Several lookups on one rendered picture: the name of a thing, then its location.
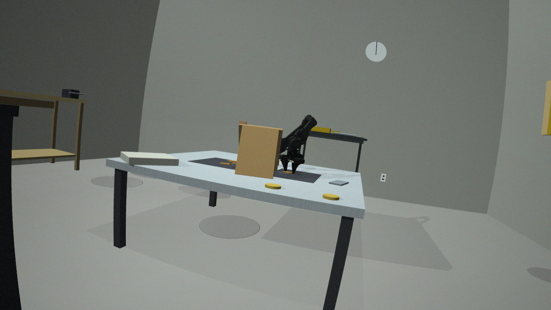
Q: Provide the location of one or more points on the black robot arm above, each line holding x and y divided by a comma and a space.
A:
299, 136

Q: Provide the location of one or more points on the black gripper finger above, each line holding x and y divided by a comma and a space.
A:
294, 167
285, 164

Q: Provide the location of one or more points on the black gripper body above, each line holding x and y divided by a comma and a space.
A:
291, 155

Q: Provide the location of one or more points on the yellow round disc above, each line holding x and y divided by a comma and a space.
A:
272, 186
331, 197

